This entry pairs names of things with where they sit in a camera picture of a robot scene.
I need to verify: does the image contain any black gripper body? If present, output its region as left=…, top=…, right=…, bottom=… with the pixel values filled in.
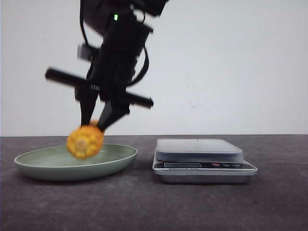
left=45, top=10, right=154, bottom=108

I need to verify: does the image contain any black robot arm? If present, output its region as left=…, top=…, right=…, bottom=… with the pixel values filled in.
left=45, top=0, right=166, bottom=131

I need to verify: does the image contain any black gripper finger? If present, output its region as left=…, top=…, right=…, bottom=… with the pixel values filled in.
left=76, top=89, right=98, bottom=126
left=97, top=101, right=130, bottom=131

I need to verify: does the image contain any light green plate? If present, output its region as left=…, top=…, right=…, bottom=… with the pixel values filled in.
left=14, top=144, right=138, bottom=181

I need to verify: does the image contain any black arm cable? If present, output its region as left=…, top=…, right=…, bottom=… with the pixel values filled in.
left=127, top=44, right=149, bottom=87

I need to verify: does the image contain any silver digital kitchen scale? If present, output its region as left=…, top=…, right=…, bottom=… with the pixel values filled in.
left=152, top=138, right=258, bottom=184

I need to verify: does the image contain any yellow corn cob piece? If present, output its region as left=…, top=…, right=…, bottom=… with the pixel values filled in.
left=66, top=120, right=104, bottom=159

